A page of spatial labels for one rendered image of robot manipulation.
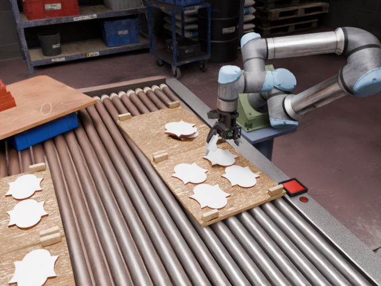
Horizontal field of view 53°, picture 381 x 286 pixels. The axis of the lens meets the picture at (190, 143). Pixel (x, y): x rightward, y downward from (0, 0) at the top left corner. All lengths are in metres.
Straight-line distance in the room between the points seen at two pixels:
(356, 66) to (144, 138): 0.90
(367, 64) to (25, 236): 1.25
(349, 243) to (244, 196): 0.37
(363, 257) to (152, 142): 0.93
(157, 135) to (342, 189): 1.77
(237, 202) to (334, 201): 1.69
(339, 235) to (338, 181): 1.87
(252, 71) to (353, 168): 2.13
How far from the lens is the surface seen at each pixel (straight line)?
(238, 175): 1.45
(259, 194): 1.38
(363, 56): 1.46
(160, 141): 1.67
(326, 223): 1.35
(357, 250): 1.29
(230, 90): 1.34
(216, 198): 1.34
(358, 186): 3.18
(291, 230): 1.29
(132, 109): 2.02
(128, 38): 5.83
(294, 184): 1.46
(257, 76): 1.36
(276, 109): 1.69
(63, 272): 1.18
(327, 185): 3.11
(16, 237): 1.33
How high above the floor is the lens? 1.79
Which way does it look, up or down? 31 degrees down
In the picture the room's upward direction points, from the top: 1 degrees counter-clockwise
